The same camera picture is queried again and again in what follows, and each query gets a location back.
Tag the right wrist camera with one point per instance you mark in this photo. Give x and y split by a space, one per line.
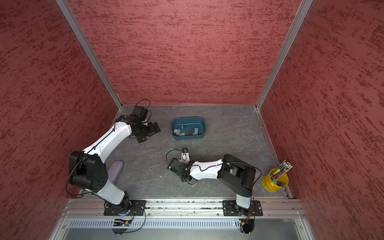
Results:
185 157

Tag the teal plastic storage box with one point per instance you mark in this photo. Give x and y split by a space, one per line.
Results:
187 125

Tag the left corner aluminium post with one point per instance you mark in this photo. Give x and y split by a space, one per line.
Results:
79 33

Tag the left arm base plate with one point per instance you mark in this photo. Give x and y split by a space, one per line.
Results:
138 207

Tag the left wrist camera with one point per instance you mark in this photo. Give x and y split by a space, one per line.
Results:
142 113

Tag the yellow pencil cup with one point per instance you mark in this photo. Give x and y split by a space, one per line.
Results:
272 185

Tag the right corner aluminium post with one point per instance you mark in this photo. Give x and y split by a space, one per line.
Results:
291 35

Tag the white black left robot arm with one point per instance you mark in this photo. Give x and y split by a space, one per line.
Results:
87 168

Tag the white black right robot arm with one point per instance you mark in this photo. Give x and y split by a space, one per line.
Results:
232 172

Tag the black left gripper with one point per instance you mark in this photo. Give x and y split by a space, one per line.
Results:
152 132

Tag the corner aluminium post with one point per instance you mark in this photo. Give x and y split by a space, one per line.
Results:
79 33
291 35

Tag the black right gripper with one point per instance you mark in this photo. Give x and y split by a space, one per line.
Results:
179 175

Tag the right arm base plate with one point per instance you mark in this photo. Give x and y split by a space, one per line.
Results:
230 208

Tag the aluminium front rail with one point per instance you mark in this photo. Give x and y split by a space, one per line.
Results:
187 208

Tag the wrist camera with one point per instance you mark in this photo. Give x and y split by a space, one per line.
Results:
185 157
142 113

